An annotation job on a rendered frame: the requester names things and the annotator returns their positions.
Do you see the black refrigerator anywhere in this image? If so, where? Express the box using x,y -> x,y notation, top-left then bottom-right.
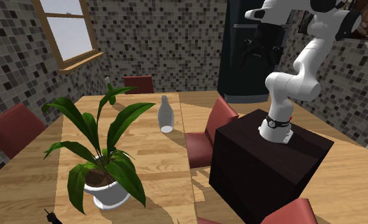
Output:
217,0 -> 294,104

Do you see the white glass bottle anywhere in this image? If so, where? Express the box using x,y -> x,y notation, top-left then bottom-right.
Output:
157,95 -> 175,134

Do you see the dark robot stand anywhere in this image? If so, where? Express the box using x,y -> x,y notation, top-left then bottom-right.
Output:
208,108 -> 335,224

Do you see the red chair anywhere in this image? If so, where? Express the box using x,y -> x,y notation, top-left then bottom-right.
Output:
123,75 -> 155,95
197,198 -> 320,224
184,95 -> 240,169
0,103 -> 47,160

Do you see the wooden framed window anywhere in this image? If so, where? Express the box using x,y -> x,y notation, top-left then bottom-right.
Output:
31,0 -> 104,76

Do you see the green plant in white pot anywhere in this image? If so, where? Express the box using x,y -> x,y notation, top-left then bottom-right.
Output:
41,76 -> 156,216

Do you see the small black tool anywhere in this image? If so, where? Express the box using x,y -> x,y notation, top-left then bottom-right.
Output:
43,208 -> 64,224

